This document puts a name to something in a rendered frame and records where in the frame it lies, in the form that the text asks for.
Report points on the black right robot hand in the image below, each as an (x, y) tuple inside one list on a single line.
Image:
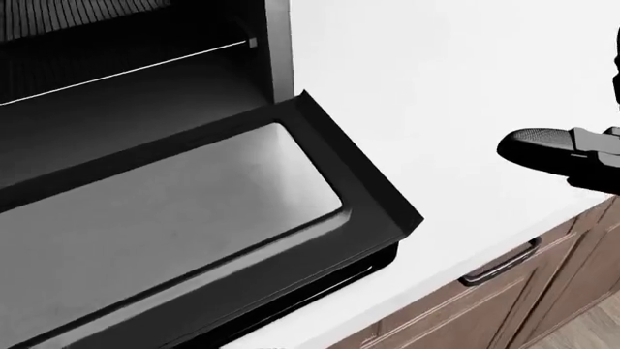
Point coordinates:
[(542, 145)]

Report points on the brown wooden cabinet drawer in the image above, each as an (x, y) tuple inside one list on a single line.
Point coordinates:
[(508, 301)]

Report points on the black glass toaster oven door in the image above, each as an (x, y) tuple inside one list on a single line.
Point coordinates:
[(194, 203)]

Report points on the black toaster oven body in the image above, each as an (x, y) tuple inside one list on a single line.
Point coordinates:
[(145, 91)]

